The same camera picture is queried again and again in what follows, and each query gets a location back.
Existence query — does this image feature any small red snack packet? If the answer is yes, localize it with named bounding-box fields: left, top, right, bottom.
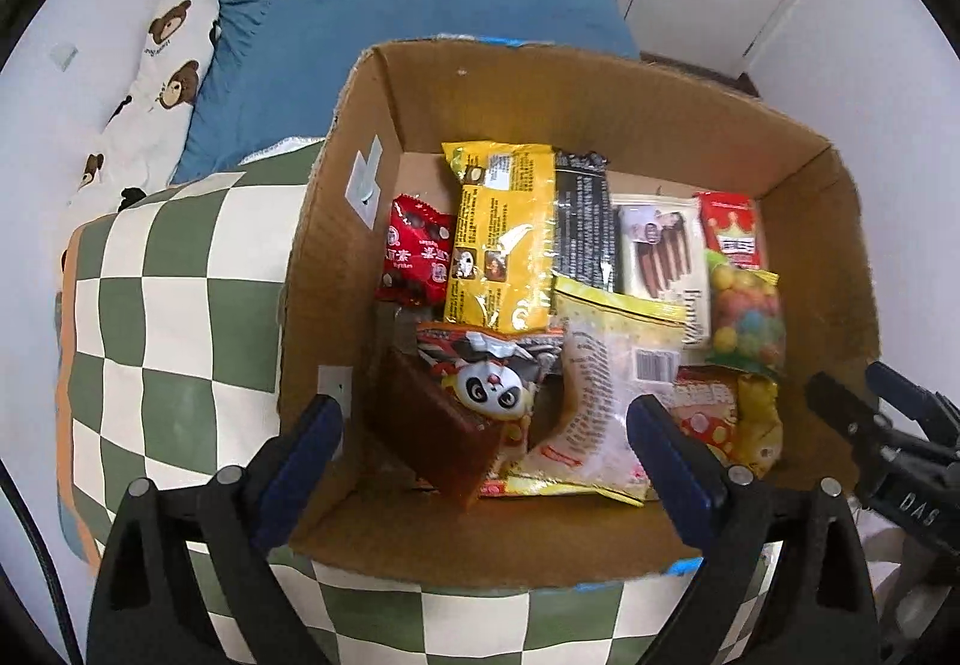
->
left=376, top=194, right=455, bottom=307

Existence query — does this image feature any panda snack packet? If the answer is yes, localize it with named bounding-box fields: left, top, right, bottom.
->
left=415, top=322, right=563, bottom=421

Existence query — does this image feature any dark red brown box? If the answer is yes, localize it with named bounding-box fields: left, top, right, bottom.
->
left=364, top=350, right=505, bottom=509

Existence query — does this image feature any black snack packet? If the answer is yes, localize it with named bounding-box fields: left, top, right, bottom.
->
left=553, top=149, right=617, bottom=291

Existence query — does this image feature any black cable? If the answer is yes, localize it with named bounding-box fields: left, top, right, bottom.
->
left=0, top=460, right=83, bottom=665

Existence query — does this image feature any yellow snack bag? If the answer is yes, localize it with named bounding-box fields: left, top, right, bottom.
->
left=443, top=142, right=555, bottom=335

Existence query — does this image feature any red crown snack packet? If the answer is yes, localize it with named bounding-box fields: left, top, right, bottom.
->
left=697, top=190, right=763, bottom=270

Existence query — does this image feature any blue bed sheet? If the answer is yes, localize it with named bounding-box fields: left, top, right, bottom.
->
left=170, top=0, right=641, bottom=186

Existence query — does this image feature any colourful candy ball bag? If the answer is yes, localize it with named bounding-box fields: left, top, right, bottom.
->
left=706, top=250, right=786, bottom=381

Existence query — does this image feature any wall socket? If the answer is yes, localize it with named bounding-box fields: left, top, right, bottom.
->
left=49, top=43, right=78, bottom=71

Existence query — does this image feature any bear print pillow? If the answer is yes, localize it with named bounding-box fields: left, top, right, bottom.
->
left=56, top=0, right=223, bottom=239

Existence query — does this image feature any translucent yellow trimmed bag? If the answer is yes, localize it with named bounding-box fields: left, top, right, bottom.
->
left=506, top=275, right=685, bottom=507

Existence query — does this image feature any red yellow panda packet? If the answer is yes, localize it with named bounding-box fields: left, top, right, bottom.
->
left=667, top=366, right=784, bottom=478

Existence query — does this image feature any cardboard box with milk print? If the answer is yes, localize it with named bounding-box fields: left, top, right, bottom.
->
left=277, top=37, right=881, bottom=591

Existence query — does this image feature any chocolate stick biscuit box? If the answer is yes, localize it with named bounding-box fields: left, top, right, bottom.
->
left=612, top=194, right=711, bottom=348

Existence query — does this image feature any green white checkered quilt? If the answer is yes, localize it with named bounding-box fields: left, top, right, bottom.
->
left=57, top=140, right=695, bottom=663

